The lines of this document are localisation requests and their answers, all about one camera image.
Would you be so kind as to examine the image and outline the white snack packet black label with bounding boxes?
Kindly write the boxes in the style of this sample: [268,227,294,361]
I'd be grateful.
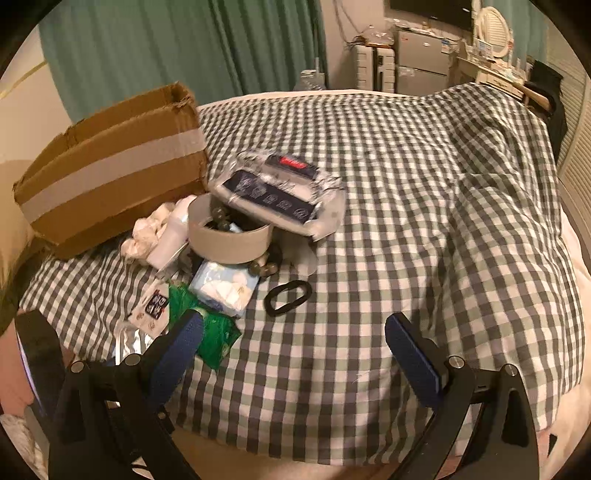
[128,279,170,339]

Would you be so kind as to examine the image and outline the blue white tissue pack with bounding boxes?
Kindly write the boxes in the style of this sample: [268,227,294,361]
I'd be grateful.
[188,261,259,318]

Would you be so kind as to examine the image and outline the white plastic bottle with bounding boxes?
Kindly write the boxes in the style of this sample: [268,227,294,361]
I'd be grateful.
[146,195,197,270]

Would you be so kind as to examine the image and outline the beige round tape roll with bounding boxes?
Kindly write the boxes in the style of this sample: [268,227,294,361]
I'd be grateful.
[187,194,273,265]

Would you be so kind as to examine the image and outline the black hair band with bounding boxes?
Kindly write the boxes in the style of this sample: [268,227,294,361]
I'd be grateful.
[263,280,312,318]

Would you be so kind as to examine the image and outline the clear bag with dark packs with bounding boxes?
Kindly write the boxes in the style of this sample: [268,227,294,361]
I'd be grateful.
[209,150,346,242]

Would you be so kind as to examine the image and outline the person left hand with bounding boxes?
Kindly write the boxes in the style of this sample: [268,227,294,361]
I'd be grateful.
[0,322,34,417]

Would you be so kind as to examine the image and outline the green plastic wrapper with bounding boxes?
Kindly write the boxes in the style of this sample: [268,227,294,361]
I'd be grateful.
[168,283,242,371]

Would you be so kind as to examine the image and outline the crumpled white tissue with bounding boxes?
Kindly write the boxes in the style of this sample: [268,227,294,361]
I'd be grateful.
[120,202,174,264]

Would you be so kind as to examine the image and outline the brown cardboard box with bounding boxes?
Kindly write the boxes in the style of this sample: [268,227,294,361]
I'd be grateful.
[13,83,207,259]

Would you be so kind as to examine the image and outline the teal window curtain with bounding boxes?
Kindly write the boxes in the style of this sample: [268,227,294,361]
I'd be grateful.
[39,0,328,122]

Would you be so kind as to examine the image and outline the white dressing table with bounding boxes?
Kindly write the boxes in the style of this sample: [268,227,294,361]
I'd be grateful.
[458,58,553,113]

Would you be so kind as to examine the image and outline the black garment on chair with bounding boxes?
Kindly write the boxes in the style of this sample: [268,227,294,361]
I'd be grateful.
[526,60,568,162]

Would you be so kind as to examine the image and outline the grey small fridge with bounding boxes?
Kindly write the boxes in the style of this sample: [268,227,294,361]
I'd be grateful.
[396,30,458,96]

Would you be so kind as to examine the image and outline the white suitcase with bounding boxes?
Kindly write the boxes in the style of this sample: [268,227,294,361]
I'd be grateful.
[353,45,396,93]

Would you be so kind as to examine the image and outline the round white vanity mirror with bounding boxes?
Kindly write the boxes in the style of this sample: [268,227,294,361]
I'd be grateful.
[474,7,512,58]

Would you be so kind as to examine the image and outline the dark bead bracelet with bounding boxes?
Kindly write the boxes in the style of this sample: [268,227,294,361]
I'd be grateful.
[246,241,284,279]

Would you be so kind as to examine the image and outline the black wall television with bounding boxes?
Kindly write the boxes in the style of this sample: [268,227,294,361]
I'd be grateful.
[390,0,473,31]

